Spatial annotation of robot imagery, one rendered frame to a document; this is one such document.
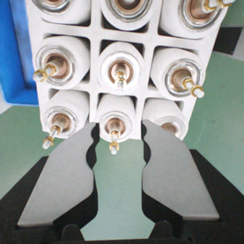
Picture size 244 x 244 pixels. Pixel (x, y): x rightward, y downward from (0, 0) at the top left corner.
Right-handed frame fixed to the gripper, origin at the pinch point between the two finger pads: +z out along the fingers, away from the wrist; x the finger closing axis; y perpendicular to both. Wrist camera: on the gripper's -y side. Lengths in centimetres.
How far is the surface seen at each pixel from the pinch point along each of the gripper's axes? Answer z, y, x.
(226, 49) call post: 33.5, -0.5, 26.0
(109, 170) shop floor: 46, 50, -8
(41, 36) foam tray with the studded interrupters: 28.5, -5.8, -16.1
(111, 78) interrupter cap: 21.1, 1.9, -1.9
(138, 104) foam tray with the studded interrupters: 28.4, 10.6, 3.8
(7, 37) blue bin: 41, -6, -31
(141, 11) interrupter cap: 21.2, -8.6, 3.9
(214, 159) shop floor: 46, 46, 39
